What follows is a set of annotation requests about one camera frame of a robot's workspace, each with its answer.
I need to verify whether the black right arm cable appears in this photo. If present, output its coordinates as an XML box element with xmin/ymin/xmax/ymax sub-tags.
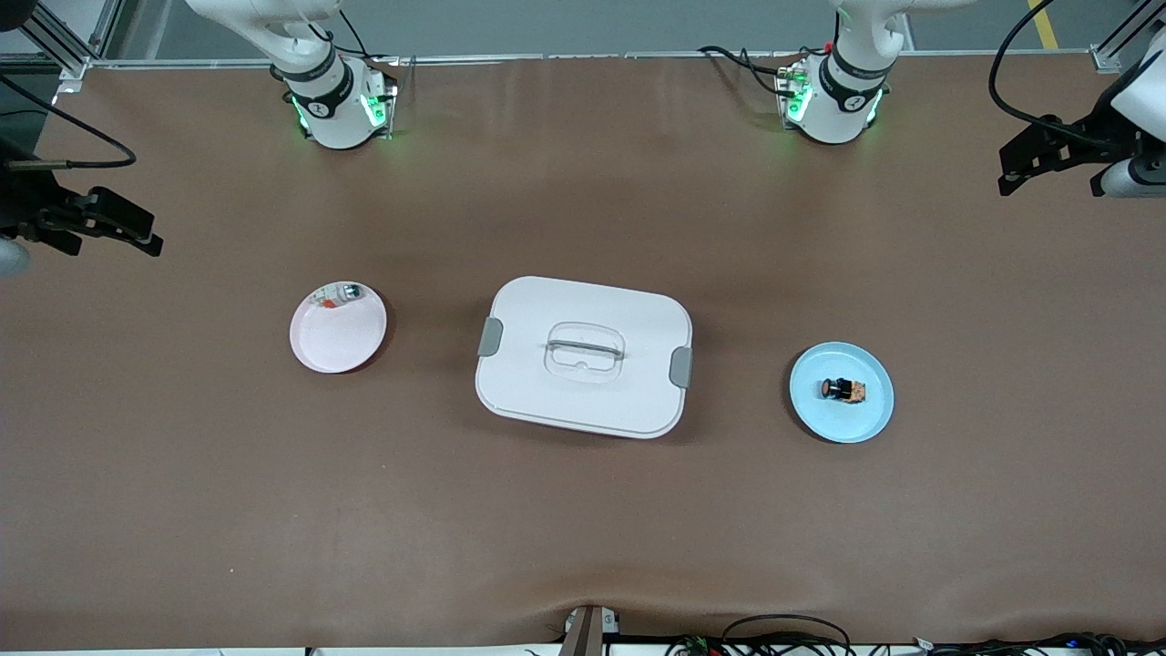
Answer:
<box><xmin>0</xmin><ymin>73</ymin><xmax>138</xmax><ymax>172</ymax></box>

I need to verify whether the brown table mat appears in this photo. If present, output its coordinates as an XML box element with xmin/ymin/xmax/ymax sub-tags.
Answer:
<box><xmin>0</xmin><ymin>50</ymin><xmax>1166</xmax><ymax>650</ymax></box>

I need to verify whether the clear box lid handle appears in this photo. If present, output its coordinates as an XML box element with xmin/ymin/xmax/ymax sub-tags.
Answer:
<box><xmin>544</xmin><ymin>323</ymin><xmax>627</xmax><ymax>384</ymax></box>

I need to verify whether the black looped cable bundle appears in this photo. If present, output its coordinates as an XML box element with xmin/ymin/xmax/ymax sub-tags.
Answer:
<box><xmin>665</xmin><ymin>615</ymin><xmax>853</xmax><ymax>656</ymax></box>

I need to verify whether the pink round plate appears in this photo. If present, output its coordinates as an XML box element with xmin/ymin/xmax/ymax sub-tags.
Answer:
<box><xmin>290</xmin><ymin>281</ymin><xmax>388</xmax><ymax>374</ymax></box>

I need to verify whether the aluminium frame profile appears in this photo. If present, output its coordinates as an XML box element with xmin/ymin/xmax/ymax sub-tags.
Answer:
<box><xmin>0</xmin><ymin>0</ymin><xmax>124</xmax><ymax>83</ymax></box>
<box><xmin>1089</xmin><ymin>0</ymin><xmax>1166</xmax><ymax>74</ymax></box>

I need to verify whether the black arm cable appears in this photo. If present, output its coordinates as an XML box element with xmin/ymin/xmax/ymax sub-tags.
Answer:
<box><xmin>0</xmin><ymin>73</ymin><xmax>138</xmax><ymax>172</ymax></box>
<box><xmin>988</xmin><ymin>0</ymin><xmax>1099</xmax><ymax>149</ymax></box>

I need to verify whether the light blue round plate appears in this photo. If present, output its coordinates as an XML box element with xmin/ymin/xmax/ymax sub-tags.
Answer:
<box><xmin>789</xmin><ymin>342</ymin><xmax>895</xmax><ymax>445</ymax></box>

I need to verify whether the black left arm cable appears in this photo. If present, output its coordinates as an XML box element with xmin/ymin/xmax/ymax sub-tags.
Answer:
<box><xmin>988</xmin><ymin>0</ymin><xmax>1099</xmax><ymax>149</ymax></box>

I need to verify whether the black left base cable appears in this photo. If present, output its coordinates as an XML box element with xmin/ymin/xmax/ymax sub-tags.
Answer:
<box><xmin>700</xmin><ymin>41</ymin><xmax>830</xmax><ymax>97</ymax></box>

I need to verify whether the silver table edge rail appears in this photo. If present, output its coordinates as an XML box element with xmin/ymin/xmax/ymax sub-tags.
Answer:
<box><xmin>87</xmin><ymin>50</ymin><xmax>1094</xmax><ymax>69</ymax></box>

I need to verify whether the metal table edge bracket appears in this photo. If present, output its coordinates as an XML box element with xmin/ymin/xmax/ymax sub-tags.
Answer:
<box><xmin>560</xmin><ymin>604</ymin><xmax>620</xmax><ymax>656</ymax></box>

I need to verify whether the white lidded storage box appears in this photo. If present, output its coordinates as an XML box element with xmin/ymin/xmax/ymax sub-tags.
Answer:
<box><xmin>475</xmin><ymin>276</ymin><xmax>694</xmax><ymax>440</ymax></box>

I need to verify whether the black base cable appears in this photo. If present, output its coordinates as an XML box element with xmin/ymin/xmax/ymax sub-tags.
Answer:
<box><xmin>310</xmin><ymin>9</ymin><xmax>402</xmax><ymax>65</ymax></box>
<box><xmin>700</xmin><ymin>41</ymin><xmax>830</xmax><ymax>97</ymax></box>

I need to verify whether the black right base cable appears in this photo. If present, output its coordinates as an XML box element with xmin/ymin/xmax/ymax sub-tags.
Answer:
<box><xmin>310</xmin><ymin>9</ymin><xmax>402</xmax><ymax>65</ymax></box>

